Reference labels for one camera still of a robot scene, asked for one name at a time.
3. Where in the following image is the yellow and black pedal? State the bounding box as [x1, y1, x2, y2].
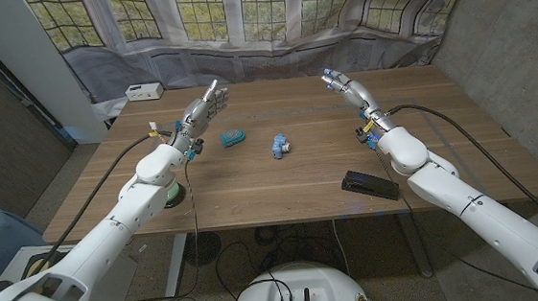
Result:
[19, 249, 81, 283]

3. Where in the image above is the teal flip phone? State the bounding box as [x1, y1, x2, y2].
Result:
[220, 127, 246, 149]

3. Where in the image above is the blue toy camera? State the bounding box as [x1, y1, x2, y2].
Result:
[269, 132, 292, 161]

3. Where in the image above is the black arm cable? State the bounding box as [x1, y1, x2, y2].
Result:
[385, 93, 538, 256]
[20, 129, 184, 281]

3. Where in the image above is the grey table leg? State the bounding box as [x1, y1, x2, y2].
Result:
[396, 210, 434, 281]

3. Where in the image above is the printed window backdrop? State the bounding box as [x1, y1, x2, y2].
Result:
[23, 0, 485, 110]

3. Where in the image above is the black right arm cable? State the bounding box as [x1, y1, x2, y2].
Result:
[385, 93, 538, 256]

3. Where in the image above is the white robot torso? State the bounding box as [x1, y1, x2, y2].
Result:
[229, 256, 372, 301]

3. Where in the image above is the white table leg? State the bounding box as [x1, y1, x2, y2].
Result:
[159, 232, 193, 298]

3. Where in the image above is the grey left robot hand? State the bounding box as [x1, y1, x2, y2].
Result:
[167, 79, 234, 152]

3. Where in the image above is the white power box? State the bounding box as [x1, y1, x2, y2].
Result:
[124, 81, 166, 104]

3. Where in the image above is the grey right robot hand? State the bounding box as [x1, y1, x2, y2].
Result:
[321, 63, 397, 145]

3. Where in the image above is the black round floor grille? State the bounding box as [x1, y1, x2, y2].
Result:
[182, 229, 224, 267]

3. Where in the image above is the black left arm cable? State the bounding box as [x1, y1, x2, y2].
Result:
[20, 129, 184, 281]

